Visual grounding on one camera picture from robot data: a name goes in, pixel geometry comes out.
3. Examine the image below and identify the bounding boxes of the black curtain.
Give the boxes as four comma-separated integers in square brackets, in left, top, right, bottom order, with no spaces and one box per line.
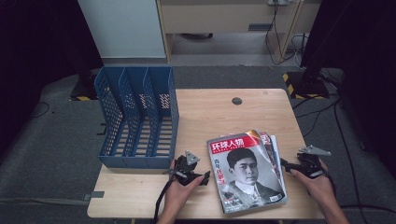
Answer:
[300,0,396,169]
[0,0,104,157]

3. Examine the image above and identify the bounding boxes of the short black floor cable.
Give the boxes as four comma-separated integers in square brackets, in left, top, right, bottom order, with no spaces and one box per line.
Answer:
[31,102,50,119]

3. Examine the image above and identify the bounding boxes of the blue plastic file rack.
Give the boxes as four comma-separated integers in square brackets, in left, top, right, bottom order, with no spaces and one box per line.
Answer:
[93,65,180,170]

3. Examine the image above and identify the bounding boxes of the black stand base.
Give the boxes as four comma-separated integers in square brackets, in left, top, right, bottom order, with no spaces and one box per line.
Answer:
[68,66,104,102]

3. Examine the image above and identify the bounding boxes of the hanging black cables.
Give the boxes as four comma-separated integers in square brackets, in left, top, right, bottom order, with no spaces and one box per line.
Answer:
[264,0,309,66]

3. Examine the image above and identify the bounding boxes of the hand-held gripper black cable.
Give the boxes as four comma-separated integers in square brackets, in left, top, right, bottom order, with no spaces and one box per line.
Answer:
[323,169,338,198]
[151,167,179,224]

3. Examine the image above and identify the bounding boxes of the black stand with striped base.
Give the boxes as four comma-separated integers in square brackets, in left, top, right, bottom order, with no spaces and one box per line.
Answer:
[282,46,331,101]

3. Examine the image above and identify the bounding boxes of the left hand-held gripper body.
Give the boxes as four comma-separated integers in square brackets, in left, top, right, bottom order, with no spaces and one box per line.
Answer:
[169,149,206,187]

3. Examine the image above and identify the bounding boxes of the portrait cover magazine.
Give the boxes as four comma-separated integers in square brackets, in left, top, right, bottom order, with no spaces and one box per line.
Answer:
[206,133,288,215]

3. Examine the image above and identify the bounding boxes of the left hand-held gripper black cable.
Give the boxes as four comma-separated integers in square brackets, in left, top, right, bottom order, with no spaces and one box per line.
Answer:
[151,167,179,224]

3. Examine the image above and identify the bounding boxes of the person's right hand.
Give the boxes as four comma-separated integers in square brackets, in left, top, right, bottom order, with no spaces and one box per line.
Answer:
[290,160,336,204]

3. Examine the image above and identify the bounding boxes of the beige wooden desk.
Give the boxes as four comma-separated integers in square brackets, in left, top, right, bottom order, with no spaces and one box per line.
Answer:
[155,0,323,64]

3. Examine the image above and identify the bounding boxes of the red planet cover magazine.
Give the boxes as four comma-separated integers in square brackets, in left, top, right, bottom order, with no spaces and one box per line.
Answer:
[219,129,283,188]

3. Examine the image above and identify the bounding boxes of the grey tape strip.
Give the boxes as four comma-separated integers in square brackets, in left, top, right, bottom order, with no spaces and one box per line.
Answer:
[83,190,106,202]

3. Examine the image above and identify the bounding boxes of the long black floor cable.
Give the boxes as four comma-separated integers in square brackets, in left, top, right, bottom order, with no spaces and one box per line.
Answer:
[292,92,396,216]

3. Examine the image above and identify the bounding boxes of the person's left hand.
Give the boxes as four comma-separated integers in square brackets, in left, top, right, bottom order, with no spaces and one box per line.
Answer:
[163,159,205,216]

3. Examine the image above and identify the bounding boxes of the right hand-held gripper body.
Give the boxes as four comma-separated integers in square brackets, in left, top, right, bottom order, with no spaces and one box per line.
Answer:
[294,145,332,179]

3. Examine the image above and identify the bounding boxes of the white cabinet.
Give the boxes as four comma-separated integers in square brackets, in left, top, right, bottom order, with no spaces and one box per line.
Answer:
[76,0,167,60]

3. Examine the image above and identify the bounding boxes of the right hand-held gripper black cable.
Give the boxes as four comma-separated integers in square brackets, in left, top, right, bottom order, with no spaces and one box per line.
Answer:
[323,169,338,198]

